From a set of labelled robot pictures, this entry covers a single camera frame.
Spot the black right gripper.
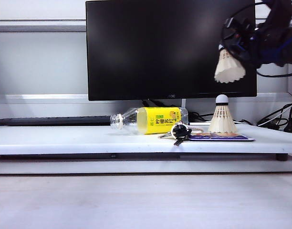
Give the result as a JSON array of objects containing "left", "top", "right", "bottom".
[{"left": 218, "top": 16, "right": 259, "bottom": 66}]

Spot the white feather shuttlecock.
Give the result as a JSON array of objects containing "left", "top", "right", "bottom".
[
  {"left": 207, "top": 94, "right": 238, "bottom": 134},
  {"left": 214, "top": 44, "right": 246, "bottom": 84}
]

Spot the clear bottle yellow label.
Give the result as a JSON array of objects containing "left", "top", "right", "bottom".
[{"left": 109, "top": 106, "right": 189, "bottom": 135}]

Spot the black computer monitor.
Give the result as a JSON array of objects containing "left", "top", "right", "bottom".
[{"left": 85, "top": 0, "right": 257, "bottom": 102}]

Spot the blue printed key card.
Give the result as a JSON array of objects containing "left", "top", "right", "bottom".
[{"left": 187, "top": 132, "right": 255, "bottom": 142}]

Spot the black key bunch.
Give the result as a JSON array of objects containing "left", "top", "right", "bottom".
[{"left": 157, "top": 121, "right": 192, "bottom": 146}]

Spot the white desk riser board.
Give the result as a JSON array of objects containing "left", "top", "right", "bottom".
[{"left": 0, "top": 124, "right": 292, "bottom": 156}]

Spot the black computer keyboard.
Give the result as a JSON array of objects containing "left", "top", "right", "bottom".
[{"left": 0, "top": 115, "right": 112, "bottom": 127}]

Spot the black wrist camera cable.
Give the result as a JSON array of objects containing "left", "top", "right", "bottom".
[{"left": 255, "top": 68, "right": 292, "bottom": 78}]

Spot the black desk cable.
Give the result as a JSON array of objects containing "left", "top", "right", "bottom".
[{"left": 187, "top": 111, "right": 216, "bottom": 123}]

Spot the black power cable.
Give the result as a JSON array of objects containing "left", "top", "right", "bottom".
[{"left": 256, "top": 101, "right": 292, "bottom": 131}]

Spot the white keychain cord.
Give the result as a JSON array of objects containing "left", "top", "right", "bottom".
[{"left": 188, "top": 125, "right": 204, "bottom": 134}]

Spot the black monitor cable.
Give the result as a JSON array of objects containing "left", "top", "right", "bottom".
[{"left": 141, "top": 99, "right": 177, "bottom": 108}]

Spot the grey wall rail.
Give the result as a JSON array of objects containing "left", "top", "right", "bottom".
[{"left": 0, "top": 20, "right": 87, "bottom": 33}]

